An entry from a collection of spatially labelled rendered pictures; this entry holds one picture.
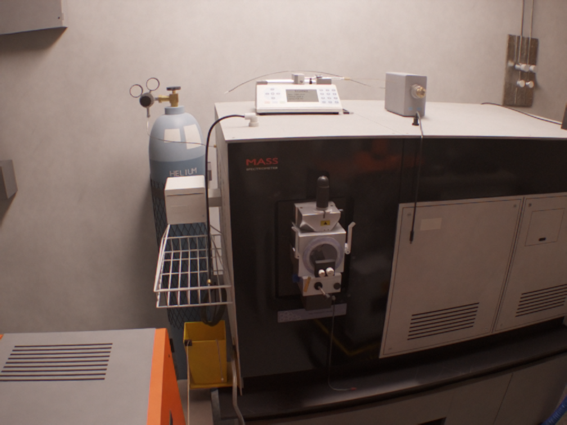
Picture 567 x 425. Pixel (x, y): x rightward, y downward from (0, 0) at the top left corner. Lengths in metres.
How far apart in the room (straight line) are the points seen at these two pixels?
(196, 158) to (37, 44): 0.96
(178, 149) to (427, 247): 1.00
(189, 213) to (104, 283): 1.21
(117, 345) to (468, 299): 0.95
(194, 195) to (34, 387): 0.71
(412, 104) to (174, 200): 0.74
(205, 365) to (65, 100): 1.41
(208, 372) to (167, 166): 0.84
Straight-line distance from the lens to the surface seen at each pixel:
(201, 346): 1.14
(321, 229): 0.91
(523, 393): 1.68
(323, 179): 0.89
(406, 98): 1.28
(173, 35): 2.02
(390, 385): 1.29
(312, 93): 1.27
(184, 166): 1.70
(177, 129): 1.68
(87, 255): 2.32
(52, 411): 0.73
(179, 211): 1.25
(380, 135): 0.97
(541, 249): 1.40
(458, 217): 1.14
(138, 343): 0.81
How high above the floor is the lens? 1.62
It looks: 21 degrees down
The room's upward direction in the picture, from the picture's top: straight up
